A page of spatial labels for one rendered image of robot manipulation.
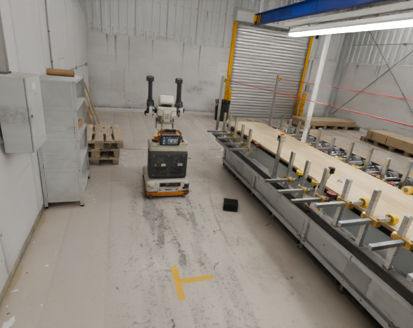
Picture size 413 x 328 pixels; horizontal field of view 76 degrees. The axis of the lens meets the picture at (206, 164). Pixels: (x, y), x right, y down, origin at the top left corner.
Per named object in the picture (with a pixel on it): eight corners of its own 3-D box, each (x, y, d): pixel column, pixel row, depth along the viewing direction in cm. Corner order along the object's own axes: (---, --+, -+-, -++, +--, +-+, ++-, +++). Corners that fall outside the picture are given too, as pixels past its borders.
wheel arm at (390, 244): (371, 251, 161) (372, 246, 160) (366, 247, 164) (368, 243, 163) (428, 242, 177) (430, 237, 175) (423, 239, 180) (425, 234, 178)
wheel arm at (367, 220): (341, 227, 183) (342, 222, 182) (337, 224, 186) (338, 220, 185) (393, 221, 199) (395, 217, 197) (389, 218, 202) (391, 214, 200)
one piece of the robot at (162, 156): (185, 185, 393) (190, 130, 363) (148, 187, 377) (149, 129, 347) (181, 176, 423) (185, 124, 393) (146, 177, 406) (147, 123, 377)
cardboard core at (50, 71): (45, 68, 320) (73, 70, 329) (47, 68, 327) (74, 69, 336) (46, 75, 323) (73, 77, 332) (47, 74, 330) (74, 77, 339)
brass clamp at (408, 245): (408, 250, 167) (410, 244, 165) (388, 237, 179) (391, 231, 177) (415, 249, 169) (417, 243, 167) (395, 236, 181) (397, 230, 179)
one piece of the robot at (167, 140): (182, 148, 372) (184, 136, 356) (156, 148, 361) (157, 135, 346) (180, 142, 379) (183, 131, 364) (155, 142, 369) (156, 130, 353)
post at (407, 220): (384, 276, 184) (410, 217, 167) (380, 273, 187) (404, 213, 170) (387, 276, 185) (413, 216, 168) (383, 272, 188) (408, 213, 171)
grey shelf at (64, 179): (44, 208, 330) (27, 78, 275) (58, 178, 409) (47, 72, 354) (84, 206, 344) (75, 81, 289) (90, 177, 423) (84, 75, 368)
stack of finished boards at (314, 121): (354, 126, 1035) (356, 122, 1029) (303, 125, 954) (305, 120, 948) (339, 122, 1102) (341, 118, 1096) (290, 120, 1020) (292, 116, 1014)
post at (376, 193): (357, 246, 204) (378, 190, 187) (354, 243, 207) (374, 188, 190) (361, 246, 205) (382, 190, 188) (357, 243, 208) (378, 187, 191)
